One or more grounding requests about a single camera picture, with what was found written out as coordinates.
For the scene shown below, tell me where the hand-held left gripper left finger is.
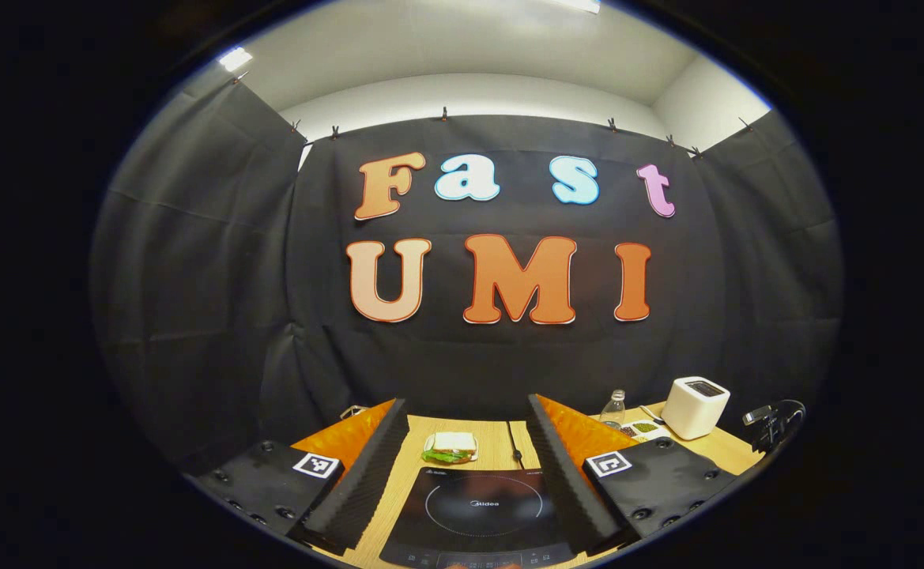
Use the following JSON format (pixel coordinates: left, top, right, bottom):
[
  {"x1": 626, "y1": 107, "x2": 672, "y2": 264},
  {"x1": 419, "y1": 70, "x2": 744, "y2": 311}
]
[{"x1": 193, "y1": 398, "x2": 409, "y2": 556}]

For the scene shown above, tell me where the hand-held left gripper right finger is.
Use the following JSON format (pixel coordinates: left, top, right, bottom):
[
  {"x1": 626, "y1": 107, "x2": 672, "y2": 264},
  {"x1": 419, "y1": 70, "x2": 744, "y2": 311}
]
[{"x1": 526, "y1": 393, "x2": 739, "y2": 556}]

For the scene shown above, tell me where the black induction cooktop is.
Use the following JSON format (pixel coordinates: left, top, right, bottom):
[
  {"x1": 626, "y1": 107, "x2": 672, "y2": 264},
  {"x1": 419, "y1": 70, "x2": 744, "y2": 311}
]
[{"x1": 379, "y1": 466, "x2": 577, "y2": 569}]

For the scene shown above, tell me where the clear plastic water bottle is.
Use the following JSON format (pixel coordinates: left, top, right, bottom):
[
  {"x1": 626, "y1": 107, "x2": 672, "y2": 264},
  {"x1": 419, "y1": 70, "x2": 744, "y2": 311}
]
[{"x1": 600, "y1": 390, "x2": 627, "y2": 429}]

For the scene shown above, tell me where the white toaster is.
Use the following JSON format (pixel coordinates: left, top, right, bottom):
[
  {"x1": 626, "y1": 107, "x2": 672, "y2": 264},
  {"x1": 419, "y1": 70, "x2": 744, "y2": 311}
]
[{"x1": 661, "y1": 376, "x2": 731, "y2": 441}]

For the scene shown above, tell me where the white divided dish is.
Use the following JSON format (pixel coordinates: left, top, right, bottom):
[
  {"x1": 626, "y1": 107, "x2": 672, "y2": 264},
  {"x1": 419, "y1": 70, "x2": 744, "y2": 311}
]
[{"x1": 620, "y1": 420, "x2": 673, "y2": 443}]

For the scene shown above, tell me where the white sandwich plate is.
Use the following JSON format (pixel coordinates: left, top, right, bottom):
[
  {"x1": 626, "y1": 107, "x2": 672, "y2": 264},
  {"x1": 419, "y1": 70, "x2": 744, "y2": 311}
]
[{"x1": 424, "y1": 433, "x2": 480, "y2": 465}]

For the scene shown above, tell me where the black backdrop cloth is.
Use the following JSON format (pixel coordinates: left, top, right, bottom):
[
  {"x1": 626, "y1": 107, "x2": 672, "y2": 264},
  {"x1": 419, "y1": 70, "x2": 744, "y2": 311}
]
[{"x1": 90, "y1": 75, "x2": 846, "y2": 475}]

